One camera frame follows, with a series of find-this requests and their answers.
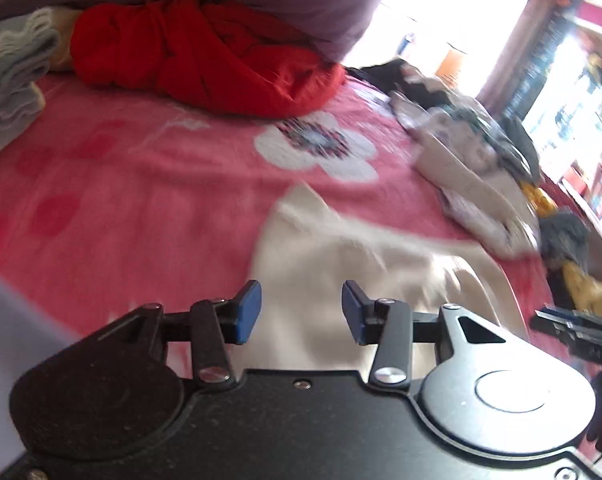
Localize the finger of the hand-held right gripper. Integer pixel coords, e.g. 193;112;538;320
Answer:
551;331;602;348
530;306;602;331

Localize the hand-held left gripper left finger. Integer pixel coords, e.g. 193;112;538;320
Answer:
101;280;263;392

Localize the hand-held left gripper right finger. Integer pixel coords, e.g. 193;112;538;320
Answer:
342;280;524;390

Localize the white sweatshirt with purple sleeves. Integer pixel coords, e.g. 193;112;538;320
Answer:
251;182;532;381

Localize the mustard yellow garment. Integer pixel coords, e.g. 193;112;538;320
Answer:
561;262;602;318

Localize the black garment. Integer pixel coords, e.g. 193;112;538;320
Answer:
356;59;422;93
545;260;582;311

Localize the dark grey garment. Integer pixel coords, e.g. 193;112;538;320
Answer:
538;211;591;268

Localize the bookshelf with books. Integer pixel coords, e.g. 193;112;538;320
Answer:
556;160;602;256

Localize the white floral pajama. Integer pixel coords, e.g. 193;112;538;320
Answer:
391;77;542;261

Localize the pink floral blanket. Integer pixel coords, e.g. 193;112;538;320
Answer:
0;67;602;386

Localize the glass cabinet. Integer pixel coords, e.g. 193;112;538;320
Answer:
521;0;602;181

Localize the dark hanging banner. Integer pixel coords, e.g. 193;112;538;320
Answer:
501;0;582;121

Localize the red quilt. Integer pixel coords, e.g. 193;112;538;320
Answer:
71;0;347;120

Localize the orange wooden box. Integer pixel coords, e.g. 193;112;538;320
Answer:
436;45;469;81

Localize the pinkish curtain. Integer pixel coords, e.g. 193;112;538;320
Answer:
476;0;582;106

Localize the light grey folded garment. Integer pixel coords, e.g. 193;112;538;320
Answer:
0;77;46;156

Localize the purple quilt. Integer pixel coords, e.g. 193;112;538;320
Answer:
0;0;397;63

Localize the bright window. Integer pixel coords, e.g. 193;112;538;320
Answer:
343;0;544;96

